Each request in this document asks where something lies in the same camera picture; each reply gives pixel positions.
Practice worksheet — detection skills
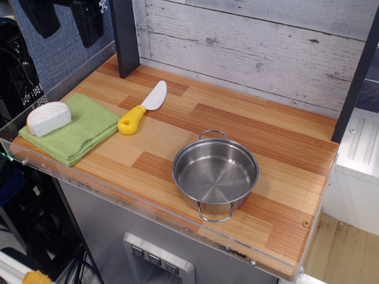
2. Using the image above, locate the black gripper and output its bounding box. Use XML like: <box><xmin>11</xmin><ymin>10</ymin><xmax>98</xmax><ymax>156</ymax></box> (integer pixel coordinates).
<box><xmin>19</xmin><ymin>0</ymin><xmax>108</xmax><ymax>49</ymax></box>

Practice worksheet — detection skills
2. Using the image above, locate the white orange toy sushi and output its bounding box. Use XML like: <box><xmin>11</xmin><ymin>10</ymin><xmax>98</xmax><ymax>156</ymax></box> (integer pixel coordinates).
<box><xmin>27</xmin><ymin>102</ymin><xmax>72</xmax><ymax>137</ymax></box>

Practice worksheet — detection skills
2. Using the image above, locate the small steel pot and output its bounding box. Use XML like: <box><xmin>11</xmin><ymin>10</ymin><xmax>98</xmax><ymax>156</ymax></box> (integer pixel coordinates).
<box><xmin>172</xmin><ymin>130</ymin><xmax>259</xmax><ymax>223</ymax></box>

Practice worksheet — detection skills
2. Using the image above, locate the green folded cloth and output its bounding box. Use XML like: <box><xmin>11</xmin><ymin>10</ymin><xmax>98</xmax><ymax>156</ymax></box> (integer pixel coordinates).
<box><xmin>19</xmin><ymin>93</ymin><xmax>119</xmax><ymax>166</ymax></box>

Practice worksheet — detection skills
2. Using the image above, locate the steel cabinet with dispenser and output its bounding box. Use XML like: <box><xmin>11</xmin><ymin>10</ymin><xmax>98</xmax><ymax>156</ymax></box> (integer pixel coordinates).
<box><xmin>60</xmin><ymin>182</ymin><xmax>278</xmax><ymax>283</ymax></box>

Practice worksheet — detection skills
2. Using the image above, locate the yellow object bottom left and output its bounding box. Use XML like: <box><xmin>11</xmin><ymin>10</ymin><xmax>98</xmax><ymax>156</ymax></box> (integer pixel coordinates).
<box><xmin>21</xmin><ymin>270</ymin><xmax>53</xmax><ymax>284</ymax></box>

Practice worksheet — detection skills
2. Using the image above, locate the white metal side unit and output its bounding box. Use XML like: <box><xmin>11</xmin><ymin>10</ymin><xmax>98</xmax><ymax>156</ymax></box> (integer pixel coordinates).
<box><xmin>322</xmin><ymin>108</ymin><xmax>378</xmax><ymax>235</ymax></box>

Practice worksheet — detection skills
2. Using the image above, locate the dark left frame post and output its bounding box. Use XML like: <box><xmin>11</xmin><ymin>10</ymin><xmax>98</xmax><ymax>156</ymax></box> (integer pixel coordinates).
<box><xmin>110</xmin><ymin>0</ymin><xmax>140</xmax><ymax>78</ymax></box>

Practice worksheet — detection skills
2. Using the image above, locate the dark frame post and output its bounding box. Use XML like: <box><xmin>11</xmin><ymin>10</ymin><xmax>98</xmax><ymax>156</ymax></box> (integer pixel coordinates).
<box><xmin>110</xmin><ymin>0</ymin><xmax>140</xmax><ymax>78</ymax></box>
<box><xmin>331</xmin><ymin>9</ymin><xmax>378</xmax><ymax>143</ymax></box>

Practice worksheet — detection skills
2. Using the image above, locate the black crate with cables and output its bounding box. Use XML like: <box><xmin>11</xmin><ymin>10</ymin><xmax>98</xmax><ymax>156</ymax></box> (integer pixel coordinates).
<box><xmin>1</xmin><ymin>17</ymin><xmax>48</xmax><ymax>127</ymax></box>

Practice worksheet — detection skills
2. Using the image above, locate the yellow handled toy knife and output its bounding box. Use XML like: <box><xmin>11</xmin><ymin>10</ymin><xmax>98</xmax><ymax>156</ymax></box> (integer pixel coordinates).
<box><xmin>117</xmin><ymin>80</ymin><xmax>167</xmax><ymax>135</ymax></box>

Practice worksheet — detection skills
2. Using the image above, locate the dark right frame post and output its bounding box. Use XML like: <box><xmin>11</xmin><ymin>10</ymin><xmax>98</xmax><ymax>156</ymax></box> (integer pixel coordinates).
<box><xmin>331</xmin><ymin>9</ymin><xmax>378</xmax><ymax>143</ymax></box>

